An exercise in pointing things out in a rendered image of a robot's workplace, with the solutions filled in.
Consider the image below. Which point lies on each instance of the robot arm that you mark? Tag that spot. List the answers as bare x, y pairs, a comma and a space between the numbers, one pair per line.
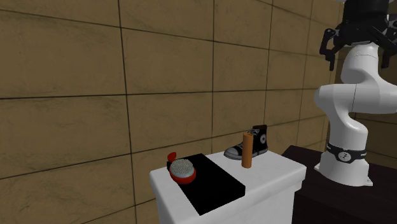
347, 136

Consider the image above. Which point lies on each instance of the dark robot stand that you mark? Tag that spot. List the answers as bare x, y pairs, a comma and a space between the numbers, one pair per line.
335, 201

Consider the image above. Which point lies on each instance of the black flat box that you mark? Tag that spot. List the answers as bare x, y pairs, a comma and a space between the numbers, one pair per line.
214, 186

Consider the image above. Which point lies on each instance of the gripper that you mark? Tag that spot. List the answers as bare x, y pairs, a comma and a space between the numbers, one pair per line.
363, 21

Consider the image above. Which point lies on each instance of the orange cylinder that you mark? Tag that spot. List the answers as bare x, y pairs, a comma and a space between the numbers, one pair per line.
247, 150

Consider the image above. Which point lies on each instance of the black high-top sneaker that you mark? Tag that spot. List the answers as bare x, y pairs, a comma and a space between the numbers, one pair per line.
260, 141

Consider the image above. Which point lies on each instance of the white toilet tank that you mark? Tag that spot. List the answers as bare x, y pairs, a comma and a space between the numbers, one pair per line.
273, 178

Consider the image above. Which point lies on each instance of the red round hairbrush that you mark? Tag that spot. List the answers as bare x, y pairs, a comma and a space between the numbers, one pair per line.
184, 173

